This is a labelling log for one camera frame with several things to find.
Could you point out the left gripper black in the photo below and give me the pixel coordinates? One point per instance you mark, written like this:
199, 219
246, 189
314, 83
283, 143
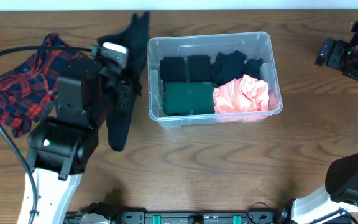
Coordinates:
120, 95

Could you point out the black garment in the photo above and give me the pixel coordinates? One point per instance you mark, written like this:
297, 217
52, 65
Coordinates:
135, 38

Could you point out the dark green cloth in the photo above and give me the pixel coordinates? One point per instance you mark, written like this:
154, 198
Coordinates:
188, 98

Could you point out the black cloth bundle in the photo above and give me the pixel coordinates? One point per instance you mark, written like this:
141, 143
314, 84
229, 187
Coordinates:
194, 68

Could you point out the pink cloth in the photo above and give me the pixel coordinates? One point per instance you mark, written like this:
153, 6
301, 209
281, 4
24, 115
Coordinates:
244, 100

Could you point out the dark navy cloth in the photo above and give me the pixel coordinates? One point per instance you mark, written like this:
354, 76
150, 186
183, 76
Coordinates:
234, 66

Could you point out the red navy plaid shirt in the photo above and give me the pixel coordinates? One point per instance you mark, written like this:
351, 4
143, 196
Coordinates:
27, 89

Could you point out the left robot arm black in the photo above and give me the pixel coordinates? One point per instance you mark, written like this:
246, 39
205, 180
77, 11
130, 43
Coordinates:
91, 92

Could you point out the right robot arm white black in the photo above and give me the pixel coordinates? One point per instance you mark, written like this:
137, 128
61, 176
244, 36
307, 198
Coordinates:
339, 195

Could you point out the clear plastic storage bin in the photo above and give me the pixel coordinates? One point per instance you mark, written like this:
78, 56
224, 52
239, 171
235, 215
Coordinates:
257, 45

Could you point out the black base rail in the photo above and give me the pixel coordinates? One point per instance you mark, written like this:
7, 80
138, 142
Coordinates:
104, 213

